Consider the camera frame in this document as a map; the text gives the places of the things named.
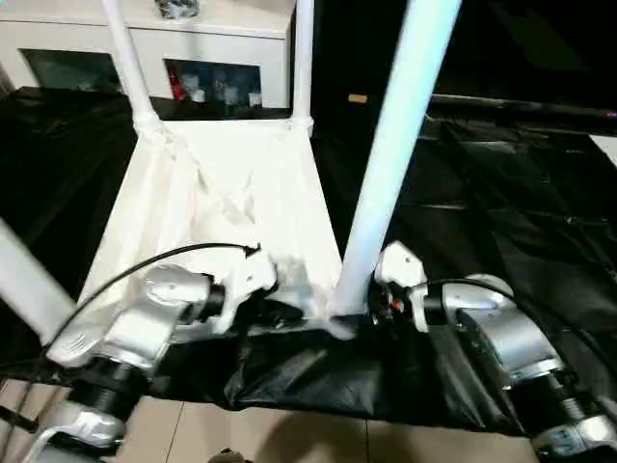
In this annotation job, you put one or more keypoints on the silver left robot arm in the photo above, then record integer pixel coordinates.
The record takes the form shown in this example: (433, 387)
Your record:
(140, 318)

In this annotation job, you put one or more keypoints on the white flat board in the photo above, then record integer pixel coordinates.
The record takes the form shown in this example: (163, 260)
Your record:
(606, 148)

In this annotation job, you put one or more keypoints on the white plastic table top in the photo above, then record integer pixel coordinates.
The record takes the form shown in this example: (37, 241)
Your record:
(217, 183)

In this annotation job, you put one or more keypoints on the small beige label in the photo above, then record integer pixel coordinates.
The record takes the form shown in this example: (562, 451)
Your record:
(357, 98)

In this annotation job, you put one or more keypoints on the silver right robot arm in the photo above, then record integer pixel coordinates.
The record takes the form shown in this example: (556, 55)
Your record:
(511, 333)

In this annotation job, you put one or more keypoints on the black plastic mat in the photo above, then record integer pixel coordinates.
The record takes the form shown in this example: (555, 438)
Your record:
(337, 381)

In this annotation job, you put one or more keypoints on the red carton behind glass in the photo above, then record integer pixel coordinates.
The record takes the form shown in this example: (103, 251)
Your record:
(179, 87)

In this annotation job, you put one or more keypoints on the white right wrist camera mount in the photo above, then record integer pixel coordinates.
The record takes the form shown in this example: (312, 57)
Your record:
(402, 270)

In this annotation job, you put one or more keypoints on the black folding table frame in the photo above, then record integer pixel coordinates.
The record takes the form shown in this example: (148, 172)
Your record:
(19, 418)

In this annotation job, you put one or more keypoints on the white glass-door cabinet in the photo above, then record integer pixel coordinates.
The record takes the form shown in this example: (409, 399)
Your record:
(217, 38)

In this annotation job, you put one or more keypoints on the grey object on cabinet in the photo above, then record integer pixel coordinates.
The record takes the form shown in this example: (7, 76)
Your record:
(176, 8)

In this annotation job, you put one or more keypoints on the grey curtain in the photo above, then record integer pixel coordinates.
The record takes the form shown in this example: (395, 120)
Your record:
(5, 77)

